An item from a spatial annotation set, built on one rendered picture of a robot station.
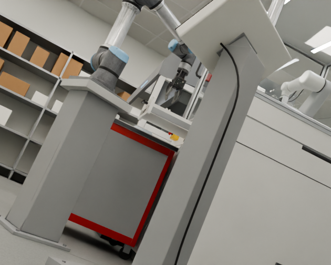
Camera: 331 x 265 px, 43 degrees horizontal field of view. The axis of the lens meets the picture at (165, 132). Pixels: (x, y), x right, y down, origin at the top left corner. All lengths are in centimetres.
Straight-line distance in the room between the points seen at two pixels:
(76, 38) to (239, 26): 535
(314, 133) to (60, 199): 132
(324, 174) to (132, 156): 112
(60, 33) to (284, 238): 533
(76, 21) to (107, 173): 461
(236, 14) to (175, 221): 78
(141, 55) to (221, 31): 546
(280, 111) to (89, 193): 120
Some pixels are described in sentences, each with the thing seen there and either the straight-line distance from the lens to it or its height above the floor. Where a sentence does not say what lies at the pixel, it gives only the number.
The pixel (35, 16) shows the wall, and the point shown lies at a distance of 689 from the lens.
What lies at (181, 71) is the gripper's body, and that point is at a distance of 255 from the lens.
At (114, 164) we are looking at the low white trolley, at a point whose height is 50.
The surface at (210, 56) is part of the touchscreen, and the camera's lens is 171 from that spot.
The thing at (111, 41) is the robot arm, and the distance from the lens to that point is 235.
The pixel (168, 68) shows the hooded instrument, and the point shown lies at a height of 144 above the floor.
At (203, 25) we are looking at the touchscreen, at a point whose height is 100.
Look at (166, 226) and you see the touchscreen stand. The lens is 150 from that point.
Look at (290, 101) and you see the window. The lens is 229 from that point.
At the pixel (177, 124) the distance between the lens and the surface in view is 245.
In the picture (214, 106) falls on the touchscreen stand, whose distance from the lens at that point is 157.
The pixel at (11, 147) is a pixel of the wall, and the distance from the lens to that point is 657.
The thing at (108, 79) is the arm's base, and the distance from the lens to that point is 214.
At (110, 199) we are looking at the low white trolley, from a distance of 260.
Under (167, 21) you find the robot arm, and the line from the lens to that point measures 239.
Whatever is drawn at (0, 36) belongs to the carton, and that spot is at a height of 170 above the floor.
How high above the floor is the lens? 30
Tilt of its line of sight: 11 degrees up
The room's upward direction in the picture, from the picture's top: 24 degrees clockwise
